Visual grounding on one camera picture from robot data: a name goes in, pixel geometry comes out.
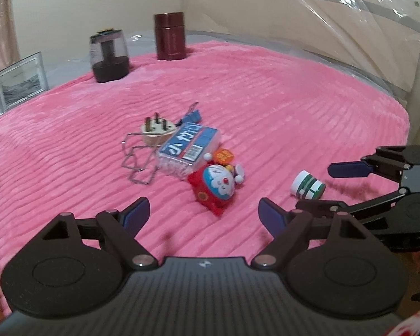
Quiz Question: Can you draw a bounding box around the green white striped roll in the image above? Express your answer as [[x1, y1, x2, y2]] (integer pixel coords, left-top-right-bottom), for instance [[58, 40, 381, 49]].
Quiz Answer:
[[290, 170, 326, 200]]

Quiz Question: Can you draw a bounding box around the maroon thermos flask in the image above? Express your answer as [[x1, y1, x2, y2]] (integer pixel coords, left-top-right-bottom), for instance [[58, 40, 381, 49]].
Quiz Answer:
[[153, 12, 187, 61]]

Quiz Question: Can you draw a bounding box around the plastic-wrapped wooden headboard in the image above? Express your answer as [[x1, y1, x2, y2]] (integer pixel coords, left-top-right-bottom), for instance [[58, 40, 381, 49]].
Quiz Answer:
[[173, 0, 420, 102]]

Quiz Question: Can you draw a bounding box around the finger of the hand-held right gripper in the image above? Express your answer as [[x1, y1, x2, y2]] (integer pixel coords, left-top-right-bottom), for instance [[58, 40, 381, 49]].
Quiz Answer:
[[296, 188, 410, 225], [328, 144, 420, 197]]

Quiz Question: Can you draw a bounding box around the pink ribbed blanket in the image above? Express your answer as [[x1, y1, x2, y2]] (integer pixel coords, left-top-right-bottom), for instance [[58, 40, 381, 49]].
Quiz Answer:
[[0, 40, 412, 319]]

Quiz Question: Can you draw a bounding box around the blue clear toothpick box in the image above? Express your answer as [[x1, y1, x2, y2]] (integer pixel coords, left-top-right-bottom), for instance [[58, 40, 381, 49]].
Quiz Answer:
[[156, 122, 221, 176]]

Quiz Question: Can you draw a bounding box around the bent metal wire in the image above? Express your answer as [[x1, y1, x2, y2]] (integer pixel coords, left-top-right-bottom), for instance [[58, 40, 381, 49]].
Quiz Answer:
[[121, 132, 162, 184]]

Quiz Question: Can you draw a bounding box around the silver picture frame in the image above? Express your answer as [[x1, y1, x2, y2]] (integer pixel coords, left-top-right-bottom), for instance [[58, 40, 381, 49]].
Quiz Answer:
[[0, 52, 50, 114]]

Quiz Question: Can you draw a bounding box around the white three-pin plug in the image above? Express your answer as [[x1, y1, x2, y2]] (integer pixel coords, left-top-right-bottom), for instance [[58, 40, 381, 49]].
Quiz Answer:
[[139, 112, 178, 146]]

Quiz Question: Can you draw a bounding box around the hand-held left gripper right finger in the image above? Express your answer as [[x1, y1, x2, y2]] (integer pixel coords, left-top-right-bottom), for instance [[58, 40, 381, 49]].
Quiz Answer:
[[250, 197, 377, 271]]

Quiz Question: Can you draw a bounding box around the blue cat figure toy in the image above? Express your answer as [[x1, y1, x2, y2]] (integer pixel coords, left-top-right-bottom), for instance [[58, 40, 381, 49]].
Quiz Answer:
[[187, 149, 247, 216]]

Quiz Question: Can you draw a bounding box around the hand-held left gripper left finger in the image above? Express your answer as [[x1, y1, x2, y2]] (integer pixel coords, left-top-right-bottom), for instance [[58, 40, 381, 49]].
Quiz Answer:
[[30, 197, 159, 271]]

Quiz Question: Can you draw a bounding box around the blue binder clip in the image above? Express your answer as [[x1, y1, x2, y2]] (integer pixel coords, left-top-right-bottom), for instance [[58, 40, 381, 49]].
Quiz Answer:
[[177, 101, 202, 127]]

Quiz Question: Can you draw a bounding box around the dark glass jar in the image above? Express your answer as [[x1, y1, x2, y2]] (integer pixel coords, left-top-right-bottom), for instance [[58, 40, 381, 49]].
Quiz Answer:
[[89, 28, 130, 83]]

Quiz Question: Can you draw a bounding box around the red white printed cloth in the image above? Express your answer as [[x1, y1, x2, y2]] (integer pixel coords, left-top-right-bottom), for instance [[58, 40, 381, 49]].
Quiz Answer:
[[388, 310, 420, 336]]

